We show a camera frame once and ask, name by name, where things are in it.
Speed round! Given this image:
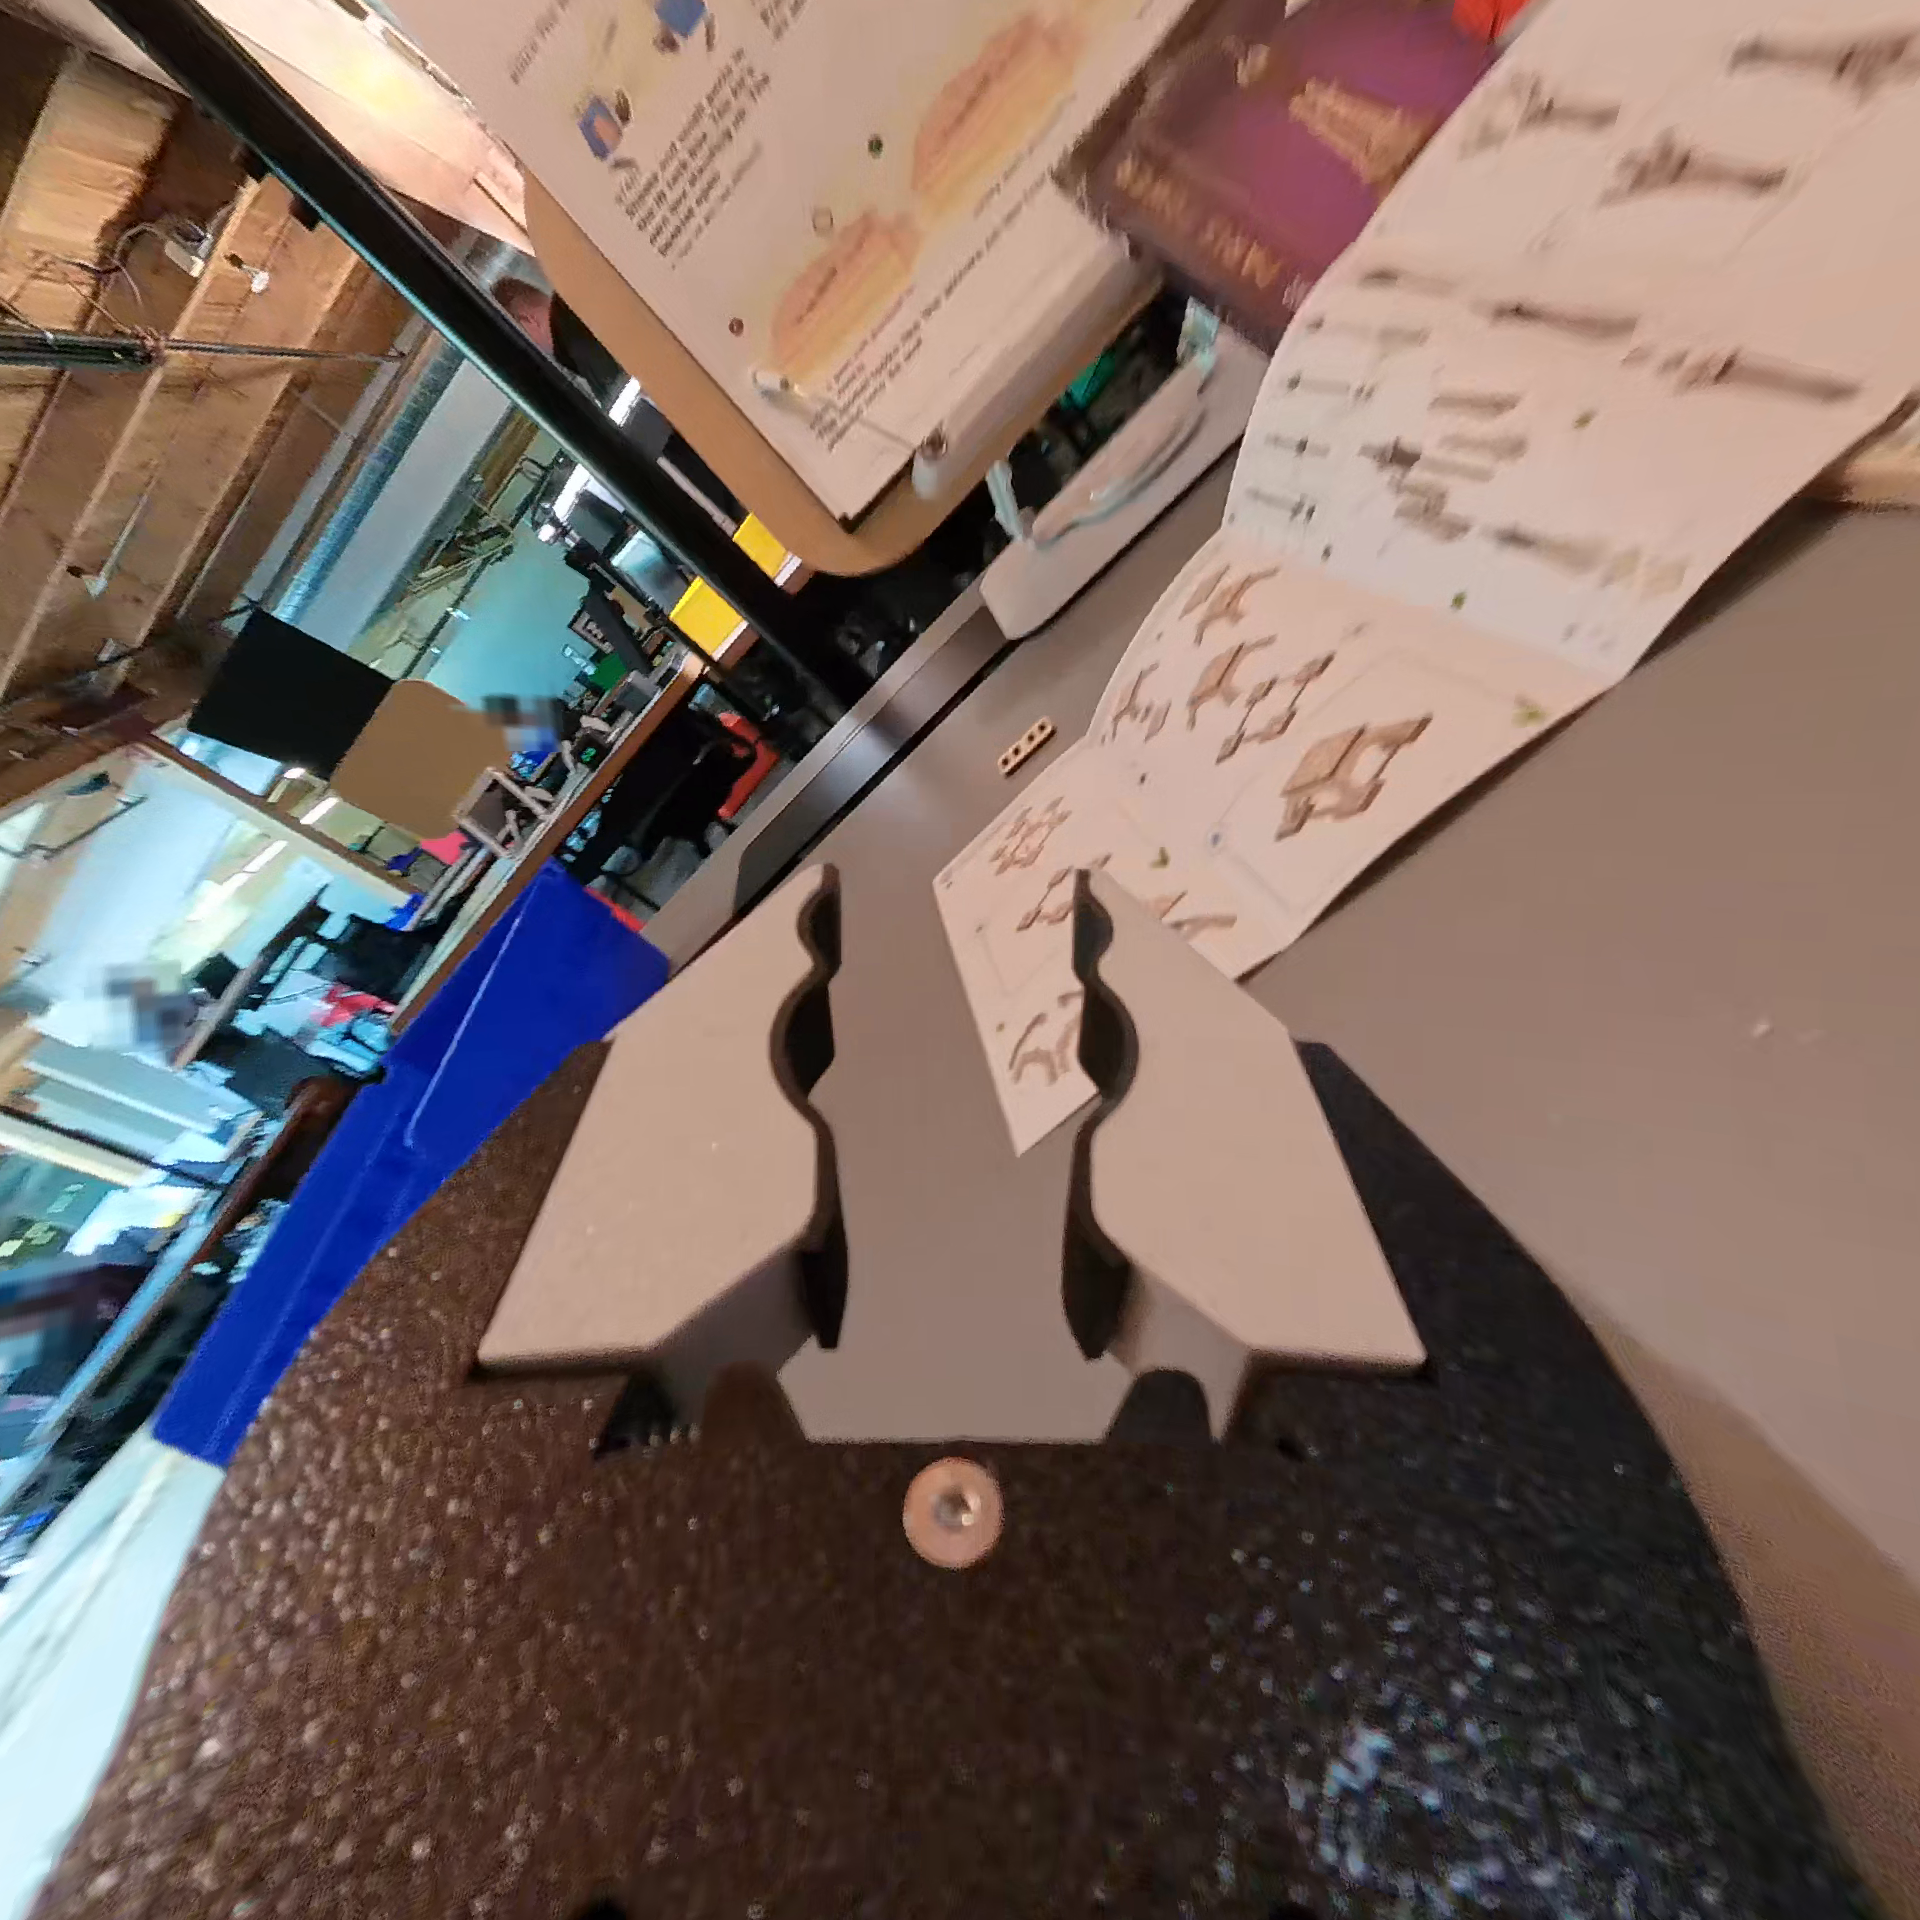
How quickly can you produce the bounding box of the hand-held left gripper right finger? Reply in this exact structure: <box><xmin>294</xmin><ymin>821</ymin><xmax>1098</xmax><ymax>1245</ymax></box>
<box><xmin>1062</xmin><ymin>865</ymin><xmax>1426</xmax><ymax>1437</ymax></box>

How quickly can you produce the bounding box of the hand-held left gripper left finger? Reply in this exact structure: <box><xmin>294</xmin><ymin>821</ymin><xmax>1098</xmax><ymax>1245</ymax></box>
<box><xmin>472</xmin><ymin>861</ymin><xmax>853</xmax><ymax>1421</ymax></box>

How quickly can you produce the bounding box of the grey desk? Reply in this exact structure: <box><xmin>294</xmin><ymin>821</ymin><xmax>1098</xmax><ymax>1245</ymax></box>
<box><xmin>645</xmin><ymin>496</ymin><xmax>1920</xmax><ymax>1920</ymax></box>

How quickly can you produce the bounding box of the white top wooden-edge desk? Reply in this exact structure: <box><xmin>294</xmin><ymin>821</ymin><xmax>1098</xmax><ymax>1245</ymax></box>
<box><xmin>0</xmin><ymin>1423</ymin><xmax>227</xmax><ymax>1777</ymax></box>

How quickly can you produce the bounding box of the printed task sheet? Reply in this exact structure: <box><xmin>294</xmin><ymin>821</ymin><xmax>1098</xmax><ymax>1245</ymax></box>
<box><xmin>386</xmin><ymin>0</ymin><xmax>1202</xmax><ymax>520</ymax></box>

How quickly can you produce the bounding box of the blue plastic bin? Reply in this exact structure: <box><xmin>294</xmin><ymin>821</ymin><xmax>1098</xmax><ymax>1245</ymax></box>
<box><xmin>150</xmin><ymin>861</ymin><xmax>671</xmax><ymax>1466</ymax></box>

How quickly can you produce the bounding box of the red orange bag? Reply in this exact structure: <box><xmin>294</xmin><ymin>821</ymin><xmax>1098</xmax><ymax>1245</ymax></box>
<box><xmin>709</xmin><ymin>708</ymin><xmax>784</xmax><ymax>824</ymax></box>

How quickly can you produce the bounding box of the folded assembly instruction sheet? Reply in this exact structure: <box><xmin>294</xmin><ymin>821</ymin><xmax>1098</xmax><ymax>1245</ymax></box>
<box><xmin>933</xmin><ymin>0</ymin><xmax>1920</xmax><ymax>1156</ymax></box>

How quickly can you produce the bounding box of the black monitor screen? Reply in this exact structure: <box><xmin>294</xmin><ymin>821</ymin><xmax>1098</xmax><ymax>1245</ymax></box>
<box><xmin>184</xmin><ymin>607</ymin><xmax>396</xmax><ymax>784</ymax></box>

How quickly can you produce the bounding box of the plywood clipboard stand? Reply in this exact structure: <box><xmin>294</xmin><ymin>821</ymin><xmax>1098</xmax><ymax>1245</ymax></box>
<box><xmin>517</xmin><ymin>0</ymin><xmax>1221</xmax><ymax>582</ymax></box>

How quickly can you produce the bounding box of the black pole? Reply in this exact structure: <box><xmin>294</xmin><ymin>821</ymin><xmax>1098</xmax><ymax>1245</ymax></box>
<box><xmin>88</xmin><ymin>0</ymin><xmax>842</xmax><ymax>607</ymax></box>

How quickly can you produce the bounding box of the purple model kit card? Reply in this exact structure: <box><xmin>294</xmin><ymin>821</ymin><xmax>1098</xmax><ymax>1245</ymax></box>
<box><xmin>1053</xmin><ymin>0</ymin><xmax>1503</xmax><ymax>357</ymax></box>

